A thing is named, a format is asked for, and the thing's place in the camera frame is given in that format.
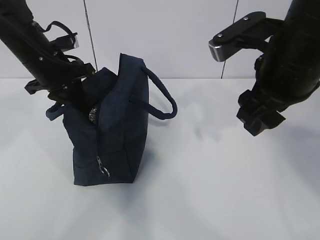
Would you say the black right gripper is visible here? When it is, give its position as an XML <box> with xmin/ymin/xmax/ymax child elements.
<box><xmin>236</xmin><ymin>90</ymin><xmax>286</xmax><ymax>137</ymax></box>

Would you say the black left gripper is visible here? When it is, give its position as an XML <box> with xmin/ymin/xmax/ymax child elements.
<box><xmin>24</xmin><ymin>52</ymin><xmax>96</xmax><ymax>110</ymax></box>

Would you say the dark blue lunch bag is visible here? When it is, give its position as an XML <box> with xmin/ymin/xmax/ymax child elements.
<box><xmin>46</xmin><ymin>53</ymin><xmax>178</xmax><ymax>187</ymax></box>

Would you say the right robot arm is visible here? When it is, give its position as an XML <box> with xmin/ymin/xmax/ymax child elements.
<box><xmin>236</xmin><ymin>0</ymin><xmax>320</xmax><ymax>137</ymax></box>

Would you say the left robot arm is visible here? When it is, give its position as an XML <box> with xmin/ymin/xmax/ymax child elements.
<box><xmin>0</xmin><ymin>0</ymin><xmax>96</xmax><ymax>112</ymax></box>

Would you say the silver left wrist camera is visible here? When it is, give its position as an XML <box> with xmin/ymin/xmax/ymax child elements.
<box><xmin>50</xmin><ymin>35</ymin><xmax>79</xmax><ymax>53</ymax></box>

